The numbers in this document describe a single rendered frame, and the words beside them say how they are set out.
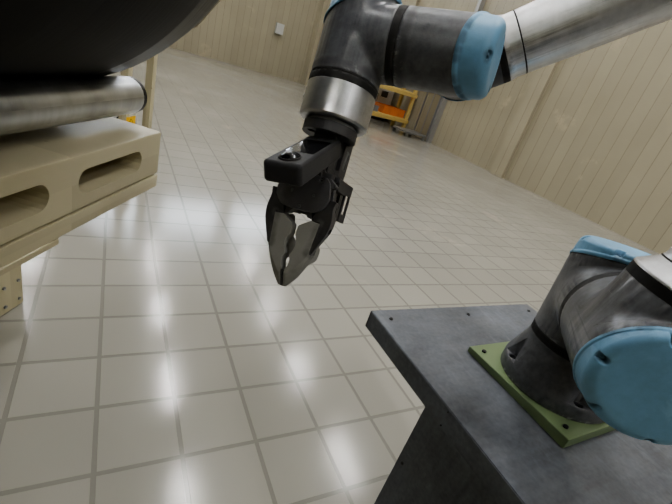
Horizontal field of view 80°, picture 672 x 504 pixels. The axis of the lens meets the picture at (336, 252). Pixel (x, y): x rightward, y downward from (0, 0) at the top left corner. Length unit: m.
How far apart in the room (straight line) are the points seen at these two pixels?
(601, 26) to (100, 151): 0.61
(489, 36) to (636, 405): 0.43
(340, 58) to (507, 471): 0.57
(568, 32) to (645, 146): 6.42
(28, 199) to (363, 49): 0.38
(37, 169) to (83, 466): 0.92
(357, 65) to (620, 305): 0.41
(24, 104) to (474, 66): 0.43
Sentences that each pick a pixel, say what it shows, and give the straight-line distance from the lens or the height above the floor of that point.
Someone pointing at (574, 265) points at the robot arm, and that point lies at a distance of 0.74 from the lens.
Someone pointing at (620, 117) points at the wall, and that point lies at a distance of 7.30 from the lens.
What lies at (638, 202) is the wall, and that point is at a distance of 6.93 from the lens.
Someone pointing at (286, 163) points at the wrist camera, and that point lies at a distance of 0.43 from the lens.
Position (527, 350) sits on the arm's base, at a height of 0.67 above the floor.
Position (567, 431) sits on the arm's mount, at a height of 0.62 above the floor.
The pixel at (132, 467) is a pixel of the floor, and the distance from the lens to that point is 1.23.
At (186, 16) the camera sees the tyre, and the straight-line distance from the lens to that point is 0.50.
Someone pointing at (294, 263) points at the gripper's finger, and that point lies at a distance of 0.50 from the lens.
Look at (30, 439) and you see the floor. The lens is 1.31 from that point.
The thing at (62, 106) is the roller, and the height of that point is 0.90.
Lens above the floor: 1.01
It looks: 24 degrees down
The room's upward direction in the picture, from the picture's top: 18 degrees clockwise
